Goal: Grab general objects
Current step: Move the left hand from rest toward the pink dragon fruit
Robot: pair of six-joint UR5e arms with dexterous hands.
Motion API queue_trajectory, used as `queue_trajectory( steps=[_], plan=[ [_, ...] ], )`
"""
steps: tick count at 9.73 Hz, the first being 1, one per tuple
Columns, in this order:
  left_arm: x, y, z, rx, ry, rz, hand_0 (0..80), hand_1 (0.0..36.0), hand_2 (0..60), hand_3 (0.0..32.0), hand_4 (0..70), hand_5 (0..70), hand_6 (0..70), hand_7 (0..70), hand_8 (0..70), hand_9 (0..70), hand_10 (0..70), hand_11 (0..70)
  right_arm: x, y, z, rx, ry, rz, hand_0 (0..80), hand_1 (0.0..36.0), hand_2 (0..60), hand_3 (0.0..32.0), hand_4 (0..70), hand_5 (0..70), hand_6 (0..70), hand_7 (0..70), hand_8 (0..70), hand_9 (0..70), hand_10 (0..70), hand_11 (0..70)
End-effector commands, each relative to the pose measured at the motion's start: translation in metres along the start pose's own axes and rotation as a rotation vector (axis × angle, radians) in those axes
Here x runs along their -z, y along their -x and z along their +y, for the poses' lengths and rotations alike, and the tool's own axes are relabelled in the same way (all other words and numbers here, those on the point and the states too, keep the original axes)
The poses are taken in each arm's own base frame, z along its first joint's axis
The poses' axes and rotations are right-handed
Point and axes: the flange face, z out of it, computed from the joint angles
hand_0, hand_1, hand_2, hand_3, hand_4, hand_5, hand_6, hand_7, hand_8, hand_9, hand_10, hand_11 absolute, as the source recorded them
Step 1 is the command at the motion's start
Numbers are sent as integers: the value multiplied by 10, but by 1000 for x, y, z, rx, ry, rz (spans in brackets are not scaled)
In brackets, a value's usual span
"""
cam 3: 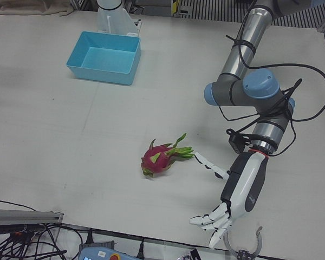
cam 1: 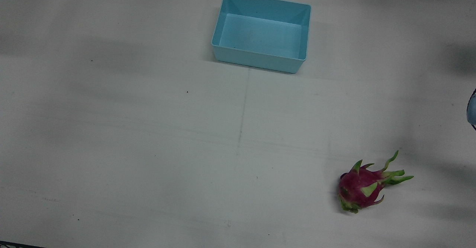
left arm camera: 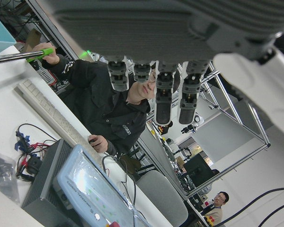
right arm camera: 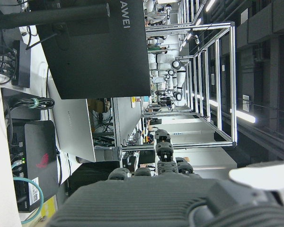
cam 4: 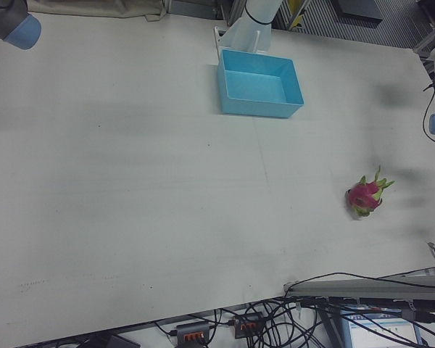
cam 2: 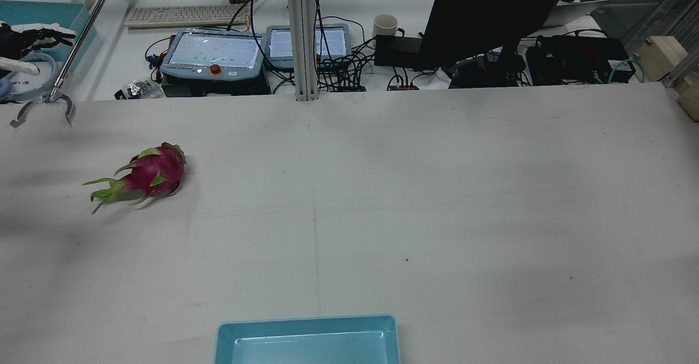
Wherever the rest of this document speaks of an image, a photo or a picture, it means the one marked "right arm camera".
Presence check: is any right dark grey robot hand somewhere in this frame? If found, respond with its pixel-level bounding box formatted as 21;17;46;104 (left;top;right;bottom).
46;129;284;227

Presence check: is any black mini PC red logo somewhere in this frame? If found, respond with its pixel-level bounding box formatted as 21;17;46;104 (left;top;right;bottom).
10;119;60;212

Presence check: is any white humanoid robot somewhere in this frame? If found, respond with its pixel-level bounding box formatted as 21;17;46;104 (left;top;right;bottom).
171;54;187;102
148;53;176;70

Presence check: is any black desktop box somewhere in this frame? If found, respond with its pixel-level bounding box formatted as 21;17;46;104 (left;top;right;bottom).
1;87;42;121

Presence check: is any black Huawei monitor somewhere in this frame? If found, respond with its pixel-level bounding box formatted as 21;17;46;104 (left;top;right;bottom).
0;0;152;100

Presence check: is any black flat device box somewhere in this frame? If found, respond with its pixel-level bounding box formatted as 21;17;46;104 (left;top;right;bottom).
11;39;31;88

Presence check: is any teal network cable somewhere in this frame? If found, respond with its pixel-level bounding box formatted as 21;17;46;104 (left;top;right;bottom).
11;160;45;224

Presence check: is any coiled black cable green tie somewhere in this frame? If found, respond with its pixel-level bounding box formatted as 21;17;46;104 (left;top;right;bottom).
13;97;55;110

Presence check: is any aluminium frame cage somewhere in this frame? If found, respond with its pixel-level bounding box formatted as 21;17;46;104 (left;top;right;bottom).
142;21;239;148

